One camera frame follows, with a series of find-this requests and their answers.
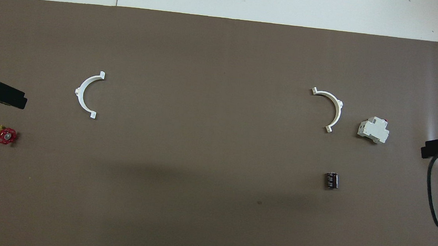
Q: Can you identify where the white half pipe clamp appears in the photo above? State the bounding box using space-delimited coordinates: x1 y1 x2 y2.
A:
72 69 106 120
308 87 345 134

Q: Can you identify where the red handwheel brass valve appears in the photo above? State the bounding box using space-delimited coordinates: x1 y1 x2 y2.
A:
0 123 19 146

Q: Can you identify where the white circuit breaker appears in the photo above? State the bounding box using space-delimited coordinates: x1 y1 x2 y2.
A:
356 115 391 145

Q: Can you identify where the small black terminal block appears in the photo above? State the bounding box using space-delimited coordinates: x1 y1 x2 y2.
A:
324 171 340 190

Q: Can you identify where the brown table mat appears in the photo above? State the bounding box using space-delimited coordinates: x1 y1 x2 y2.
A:
0 0 438 246

